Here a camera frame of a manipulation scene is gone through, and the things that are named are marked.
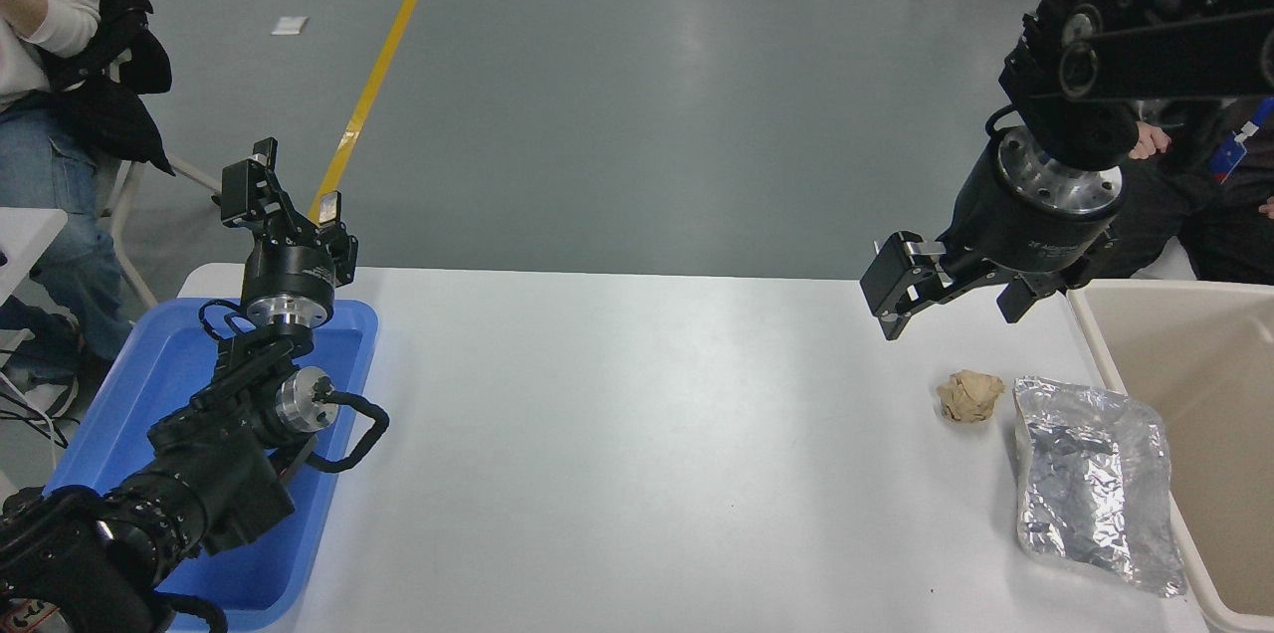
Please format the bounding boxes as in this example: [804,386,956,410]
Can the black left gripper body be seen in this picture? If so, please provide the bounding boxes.
[243,239,338,306]

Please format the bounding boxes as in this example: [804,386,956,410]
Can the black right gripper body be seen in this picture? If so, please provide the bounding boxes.
[940,139,1120,280]

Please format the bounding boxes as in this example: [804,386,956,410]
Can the person beside dustbin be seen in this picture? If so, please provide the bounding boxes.
[1090,96,1274,286]

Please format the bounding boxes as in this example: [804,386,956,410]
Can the large pale dustbin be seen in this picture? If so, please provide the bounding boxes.
[1067,279,1274,633]

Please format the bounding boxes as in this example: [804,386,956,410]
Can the crumpled tan paper ball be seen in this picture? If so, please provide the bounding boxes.
[937,370,1005,424]

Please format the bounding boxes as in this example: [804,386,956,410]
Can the blue plastic tray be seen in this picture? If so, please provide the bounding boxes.
[45,298,380,632]

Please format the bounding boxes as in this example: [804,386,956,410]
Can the black jacket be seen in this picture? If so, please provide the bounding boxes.
[35,0,177,178]

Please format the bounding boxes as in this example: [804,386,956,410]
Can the blue badge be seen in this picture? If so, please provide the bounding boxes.
[1212,96,1274,184]

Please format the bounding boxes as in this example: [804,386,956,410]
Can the seated person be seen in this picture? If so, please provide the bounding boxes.
[0,0,135,420]

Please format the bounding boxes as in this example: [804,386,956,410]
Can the small white side table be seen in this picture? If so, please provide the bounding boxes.
[0,207,69,308]

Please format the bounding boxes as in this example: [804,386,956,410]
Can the white metal chair frame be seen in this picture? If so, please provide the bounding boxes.
[95,51,222,311]

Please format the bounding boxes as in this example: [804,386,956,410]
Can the thin floor cables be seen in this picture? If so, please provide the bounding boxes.
[0,369,71,450]

